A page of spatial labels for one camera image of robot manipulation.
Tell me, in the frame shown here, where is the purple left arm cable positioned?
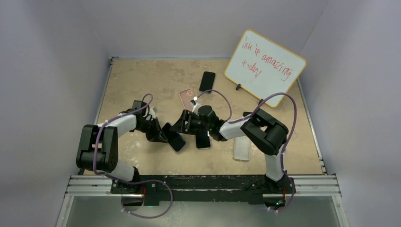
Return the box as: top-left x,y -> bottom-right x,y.
92,93 -> 154,176

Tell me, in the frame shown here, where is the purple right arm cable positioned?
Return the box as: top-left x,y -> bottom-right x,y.
193,89 -> 297,189

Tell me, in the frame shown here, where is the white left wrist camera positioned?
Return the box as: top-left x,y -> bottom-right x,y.
149,107 -> 157,118

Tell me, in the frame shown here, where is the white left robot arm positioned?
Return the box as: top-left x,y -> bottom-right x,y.
76,100 -> 168,193

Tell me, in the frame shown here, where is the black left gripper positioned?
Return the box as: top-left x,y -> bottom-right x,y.
136,117 -> 168,143

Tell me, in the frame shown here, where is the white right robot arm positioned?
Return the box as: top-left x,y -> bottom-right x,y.
171,105 -> 289,192

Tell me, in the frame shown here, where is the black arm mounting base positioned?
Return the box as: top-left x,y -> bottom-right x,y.
111,172 -> 296,210

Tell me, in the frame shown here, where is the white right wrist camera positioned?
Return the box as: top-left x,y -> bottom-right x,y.
190,96 -> 202,114

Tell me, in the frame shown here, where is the black phone with white reflection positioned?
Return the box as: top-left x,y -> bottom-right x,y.
195,131 -> 211,149

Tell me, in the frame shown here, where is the frosted clear phone case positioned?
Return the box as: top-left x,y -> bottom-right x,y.
233,136 -> 250,161

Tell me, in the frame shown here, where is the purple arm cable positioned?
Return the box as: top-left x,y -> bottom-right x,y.
92,93 -> 154,176
193,89 -> 297,189

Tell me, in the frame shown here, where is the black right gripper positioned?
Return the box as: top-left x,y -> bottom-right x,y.
170,110 -> 211,136

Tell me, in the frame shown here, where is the aluminium table frame rail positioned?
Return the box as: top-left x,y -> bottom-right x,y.
56,57 -> 114,227

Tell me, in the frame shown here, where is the yellow framed whiteboard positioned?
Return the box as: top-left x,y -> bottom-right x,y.
224,29 -> 307,107

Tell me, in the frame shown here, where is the pink phone case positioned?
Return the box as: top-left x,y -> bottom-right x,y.
179,89 -> 195,112

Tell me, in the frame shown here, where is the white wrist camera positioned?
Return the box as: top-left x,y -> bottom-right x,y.
190,96 -> 202,114
149,107 -> 157,118

